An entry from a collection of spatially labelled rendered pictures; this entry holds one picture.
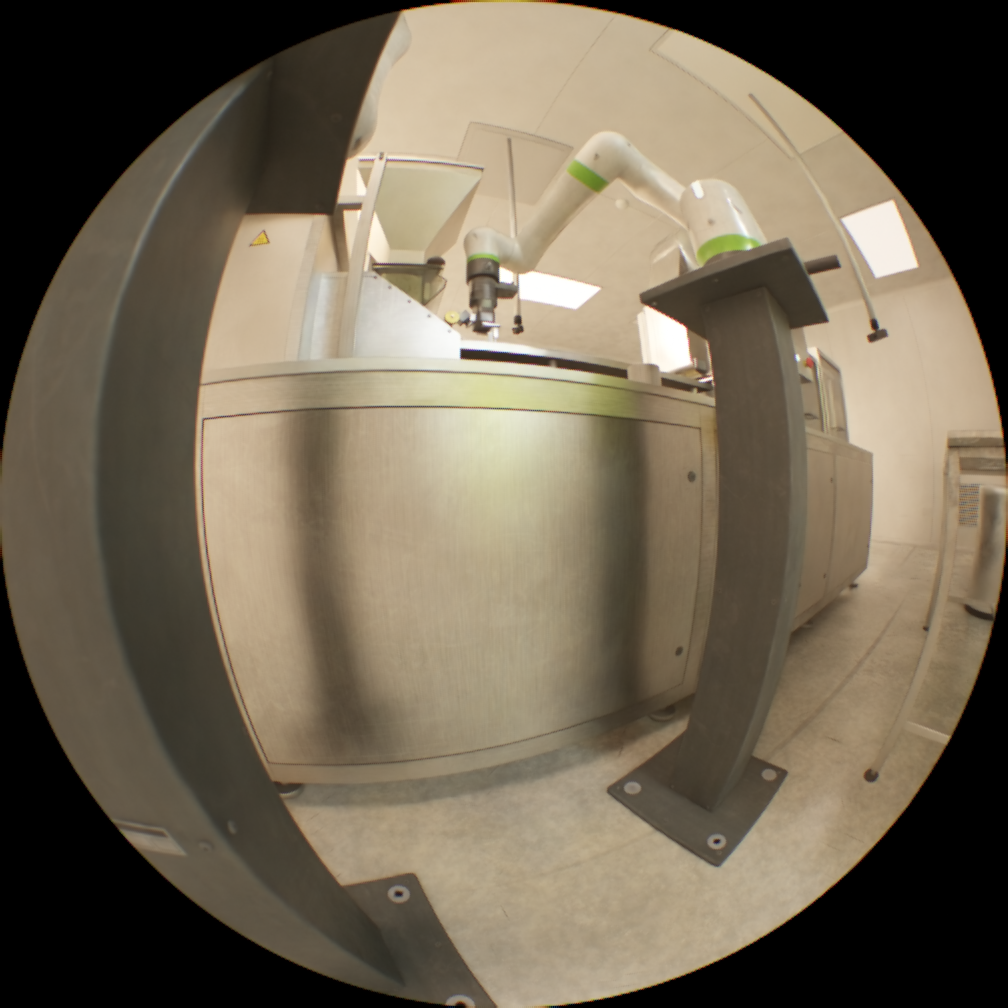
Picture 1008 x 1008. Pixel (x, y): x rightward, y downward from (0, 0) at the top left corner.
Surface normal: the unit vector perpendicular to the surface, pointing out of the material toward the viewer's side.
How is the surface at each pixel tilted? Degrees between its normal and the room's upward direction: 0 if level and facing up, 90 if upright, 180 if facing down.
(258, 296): 90
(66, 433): 90
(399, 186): 114
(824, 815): 0
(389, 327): 90
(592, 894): 0
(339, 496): 90
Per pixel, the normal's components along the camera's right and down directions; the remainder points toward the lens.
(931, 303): -0.95, 0.04
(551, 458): 0.32, 0.05
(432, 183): 0.29, 0.45
